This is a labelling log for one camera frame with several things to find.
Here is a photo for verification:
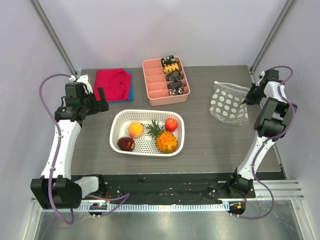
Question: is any clear polka dot zip bag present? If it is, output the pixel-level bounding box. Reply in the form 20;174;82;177
209;81;249;127

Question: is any black floral rolled sock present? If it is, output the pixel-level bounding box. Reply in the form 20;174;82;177
161;55;177;67

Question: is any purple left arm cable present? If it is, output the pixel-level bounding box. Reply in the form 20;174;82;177
38;73;131;225

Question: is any orange toy pineapple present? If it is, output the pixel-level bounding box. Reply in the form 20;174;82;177
146;120;179;154

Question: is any white perforated plastic basket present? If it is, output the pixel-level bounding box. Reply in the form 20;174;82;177
109;109;185;157

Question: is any yellow black rolled sock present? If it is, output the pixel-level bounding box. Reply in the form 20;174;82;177
162;62;180;74

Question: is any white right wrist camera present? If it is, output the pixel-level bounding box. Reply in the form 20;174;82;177
258;71;266;79

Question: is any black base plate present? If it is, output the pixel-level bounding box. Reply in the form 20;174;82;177
77;173;256;205

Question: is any dark red apple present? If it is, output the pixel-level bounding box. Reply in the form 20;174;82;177
117;137;136;152

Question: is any bright red apple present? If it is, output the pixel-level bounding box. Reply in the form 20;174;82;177
164;118;178;133

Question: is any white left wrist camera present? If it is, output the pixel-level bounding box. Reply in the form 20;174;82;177
68;74;91;88

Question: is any yellow orange peach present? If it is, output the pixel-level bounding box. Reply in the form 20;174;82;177
128;121;144;138

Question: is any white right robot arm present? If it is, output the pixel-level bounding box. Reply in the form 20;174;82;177
225;69;298;198

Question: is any blue folded cloth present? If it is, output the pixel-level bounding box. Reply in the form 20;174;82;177
107;71;134;104

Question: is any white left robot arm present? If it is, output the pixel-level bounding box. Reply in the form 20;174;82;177
30;82;109;210

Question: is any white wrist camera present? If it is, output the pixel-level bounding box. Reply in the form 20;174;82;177
68;74;91;88
258;71;266;79

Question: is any dark brown rolled sock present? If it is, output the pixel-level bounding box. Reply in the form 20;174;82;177
167;70;183;82

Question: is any black patterned rolled sock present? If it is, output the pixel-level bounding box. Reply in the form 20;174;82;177
167;80;183;90

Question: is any white slotted cable duct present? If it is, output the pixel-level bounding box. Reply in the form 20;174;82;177
78;201;230;213

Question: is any magenta folded cloth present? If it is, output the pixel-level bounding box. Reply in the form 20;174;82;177
93;68;132;103

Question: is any pink divided organizer tray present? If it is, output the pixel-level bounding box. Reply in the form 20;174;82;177
142;56;190;107

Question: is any black white speckled sock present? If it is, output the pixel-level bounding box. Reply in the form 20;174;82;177
168;87;184;97

